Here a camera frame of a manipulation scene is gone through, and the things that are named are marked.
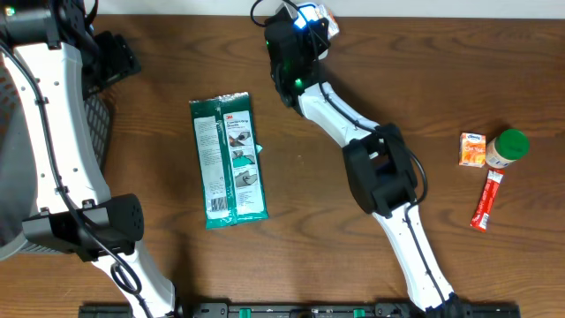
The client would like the grey plastic basket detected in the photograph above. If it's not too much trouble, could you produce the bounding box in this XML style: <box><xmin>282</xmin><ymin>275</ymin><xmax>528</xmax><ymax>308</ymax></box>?
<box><xmin>1</xmin><ymin>67</ymin><xmax>92</xmax><ymax>261</ymax></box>

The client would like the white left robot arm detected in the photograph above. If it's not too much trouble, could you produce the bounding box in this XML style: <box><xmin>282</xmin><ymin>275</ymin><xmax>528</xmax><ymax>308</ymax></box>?
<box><xmin>1</xmin><ymin>1</ymin><xmax>184</xmax><ymax>317</ymax></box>

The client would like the orange small box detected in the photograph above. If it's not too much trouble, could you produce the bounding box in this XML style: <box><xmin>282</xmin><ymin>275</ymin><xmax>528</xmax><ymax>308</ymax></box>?
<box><xmin>315</xmin><ymin>4</ymin><xmax>340</xmax><ymax>40</ymax></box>
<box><xmin>459</xmin><ymin>132</ymin><xmax>486</xmax><ymax>168</ymax></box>

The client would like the black mounting rail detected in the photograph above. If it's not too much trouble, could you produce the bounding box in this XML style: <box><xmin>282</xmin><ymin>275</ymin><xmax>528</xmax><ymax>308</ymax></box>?
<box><xmin>79</xmin><ymin>301</ymin><xmax>523</xmax><ymax>318</ymax></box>

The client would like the red white snack stick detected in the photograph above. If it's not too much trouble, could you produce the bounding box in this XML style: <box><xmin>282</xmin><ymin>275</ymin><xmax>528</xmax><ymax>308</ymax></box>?
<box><xmin>470</xmin><ymin>169</ymin><xmax>504</xmax><ymax>232</ymax></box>

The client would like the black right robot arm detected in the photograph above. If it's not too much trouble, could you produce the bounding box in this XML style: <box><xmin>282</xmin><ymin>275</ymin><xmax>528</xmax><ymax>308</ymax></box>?
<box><xmin>261</xmin><ymin>1</ymin><xmax>464</xmax><ymax>317</ymax></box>

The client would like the green lid spice jar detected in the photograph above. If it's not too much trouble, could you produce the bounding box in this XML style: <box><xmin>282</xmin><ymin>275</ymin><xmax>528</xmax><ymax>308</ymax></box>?
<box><xmin>486</xmin><ymin>128</ymin><xmax>530</xmax><ymax>169</ymax></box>

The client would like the green white snack bag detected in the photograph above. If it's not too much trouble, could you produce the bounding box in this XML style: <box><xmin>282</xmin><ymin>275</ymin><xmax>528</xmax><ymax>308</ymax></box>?
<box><xmin>189</xmin><ymin>92</ymin><xmax>268</xmax><ymax>230</ymax></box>

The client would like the white barcode scanner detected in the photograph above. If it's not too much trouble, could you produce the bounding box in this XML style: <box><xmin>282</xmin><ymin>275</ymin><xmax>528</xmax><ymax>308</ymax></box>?
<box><xmin>294</xmin><ymin>2</ymin><xmax>330</xmax><ymax>59</ymax></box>

